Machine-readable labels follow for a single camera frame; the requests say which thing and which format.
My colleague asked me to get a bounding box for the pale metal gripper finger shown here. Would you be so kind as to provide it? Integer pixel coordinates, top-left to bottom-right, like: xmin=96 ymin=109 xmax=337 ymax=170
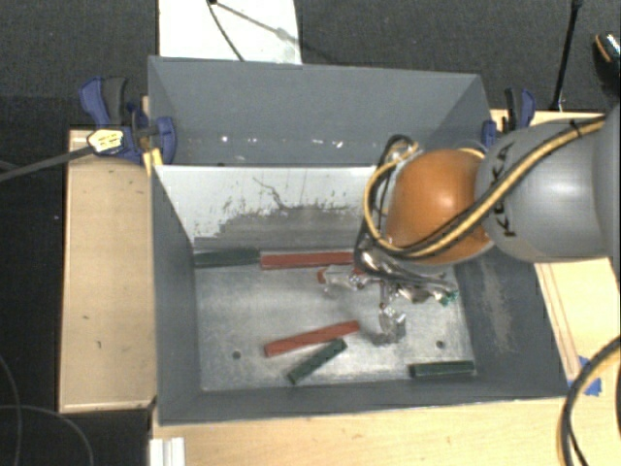
xmin=376 ymin=301 xmax=409 ymax=347
xmin=321 ymin=266 xmax=373 ymax=297

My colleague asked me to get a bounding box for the red-brown flat block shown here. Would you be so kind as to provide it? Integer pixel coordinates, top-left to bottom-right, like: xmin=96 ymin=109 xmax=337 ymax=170
xmin=258 ymin=250 xmax=356 ymax=272
xmin=263 ymin=319 xmax=362 ymax=359

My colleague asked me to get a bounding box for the dark green flat block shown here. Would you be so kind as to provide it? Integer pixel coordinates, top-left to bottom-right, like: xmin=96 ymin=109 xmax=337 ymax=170
xmin=408 ymin=360 xmax=477 ymax=381
xmin=193 ymin=247 xmax=262 ymax=269
xmin=286 ymin=338 xmax=348 ymax=386

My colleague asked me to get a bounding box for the grey metal bin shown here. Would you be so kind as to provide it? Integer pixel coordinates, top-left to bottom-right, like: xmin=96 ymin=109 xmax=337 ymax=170
xmin=147 ymin=55 xmax=570 ymax=425

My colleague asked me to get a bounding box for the pale wood flat board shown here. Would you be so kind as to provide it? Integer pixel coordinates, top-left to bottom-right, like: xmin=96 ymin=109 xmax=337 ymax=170
xmin=58 ymin=124 xmax=159 ymax=415

